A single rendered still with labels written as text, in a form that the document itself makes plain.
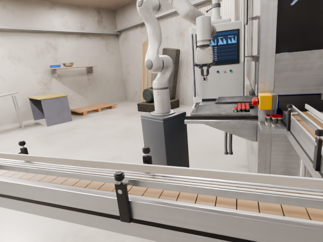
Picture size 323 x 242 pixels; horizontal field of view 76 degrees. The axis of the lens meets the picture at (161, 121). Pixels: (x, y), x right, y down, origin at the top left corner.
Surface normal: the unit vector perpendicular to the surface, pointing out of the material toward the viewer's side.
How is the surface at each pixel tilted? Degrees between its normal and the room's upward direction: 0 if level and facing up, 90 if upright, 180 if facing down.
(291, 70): 90
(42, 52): 90
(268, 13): 90
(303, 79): 90
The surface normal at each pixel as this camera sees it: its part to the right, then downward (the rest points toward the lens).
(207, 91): -0.23, 0.26
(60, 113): 0.69, 0.12
